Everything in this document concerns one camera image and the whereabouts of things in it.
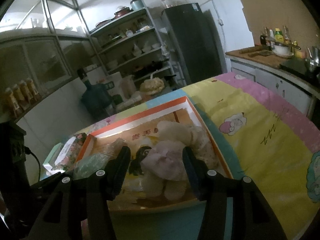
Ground teal pot on shelf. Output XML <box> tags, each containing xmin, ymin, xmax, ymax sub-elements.
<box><xmin>130</xmin><ymin>0</ymin><xmax>144</xmax><ymax>11</ymax></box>

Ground yellow white plush doll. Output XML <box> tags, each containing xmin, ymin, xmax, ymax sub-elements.
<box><xmin>129</xmin><ymin>135</ymin><xmax>159</xmax><ymax>176</ymax></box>

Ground metal storage shelf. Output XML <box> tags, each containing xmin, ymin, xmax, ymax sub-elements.
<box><xmin>89</xmin><ymin>5</ymin><xmax>185</xmax><ymax>93</ymax></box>

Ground mint green tissue box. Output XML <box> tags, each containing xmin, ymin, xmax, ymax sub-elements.
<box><xmin>42</xmin><ymin>142</ymin><xmax>64</xmax><ymax>172</ymax></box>

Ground glass jar on fridge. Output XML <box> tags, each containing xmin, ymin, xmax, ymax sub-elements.
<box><xmin>160</xmin><ymin>0</ymin><xmax>174</xmax><ymax>9</ymax></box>

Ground orange cardboard box tray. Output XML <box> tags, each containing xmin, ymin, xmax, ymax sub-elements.
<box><xmin>74</xmin><ymin>96</ymin><xmax>232</xmax><ymax>213</ymax></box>

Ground kitchen counter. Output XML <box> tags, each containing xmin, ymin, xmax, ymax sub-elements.
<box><xmin>225</xmin><ymin>50</ymin><xmax>319</xmax><ymax>119</ymax></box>

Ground dark grey refrigerator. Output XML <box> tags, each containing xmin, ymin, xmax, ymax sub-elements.
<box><xmin>162</xmin><ymin>3</ymin><xmax>222</xmax><ymax>85</ymax></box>

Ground white bowl on counter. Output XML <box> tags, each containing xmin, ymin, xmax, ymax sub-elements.
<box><xmin>272</xmin><ymin>42</ymin><xmax>294</xmax><ymax>59</ymax></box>

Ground pink plush bear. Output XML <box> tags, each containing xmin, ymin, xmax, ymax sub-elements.
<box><xmin>141</xmin><ymin>140</ymin><xmax>189</xmax><ymax>202</ymax></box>

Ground steel kettle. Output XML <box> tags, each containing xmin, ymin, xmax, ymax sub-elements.
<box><xmin>305</xmin><ymin>46</ymin><xmax>319</xmax><ymax>73</ymax></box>

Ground green patterned wipes pack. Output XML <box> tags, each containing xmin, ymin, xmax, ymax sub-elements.
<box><xmin>73</xmin><ymin>153</ymin><xmax>115</xmax><ymax>180</ymax></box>

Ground colourful cartoon bed sheet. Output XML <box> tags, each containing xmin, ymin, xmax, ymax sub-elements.
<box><xmin>75</xmin><ymin>72</ymin><xmax>320</xmax><ymax>240</ymax></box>

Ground amber jars on sill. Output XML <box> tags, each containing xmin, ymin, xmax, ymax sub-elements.
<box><xmin>4</xmin><ymin>77</ymin><xmax>42</xmax><ymax>119</ymax></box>

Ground condiment bottles group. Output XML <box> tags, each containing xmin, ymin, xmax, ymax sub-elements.
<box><xmin>259</xmin><ymin>27</ymin><xmax>301</xmax><ymax>50</ymax></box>

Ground beige woven hat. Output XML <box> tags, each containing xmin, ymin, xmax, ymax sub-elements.
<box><xmin>139</xmin><ymin>77</ymin><xmax>165</xmax><ymax>95</ymax></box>

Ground floral tissue pack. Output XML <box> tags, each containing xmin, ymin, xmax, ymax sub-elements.
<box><xmin>51</xmin><ymin>133</ymin><xmax>87</xmax><ymax>174</ymax></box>

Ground cardboard wall panels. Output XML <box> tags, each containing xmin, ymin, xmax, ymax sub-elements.
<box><xmin>241</xmin><ymin>0</ymin><xmax>319</xmax><ymax>50</ymax></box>

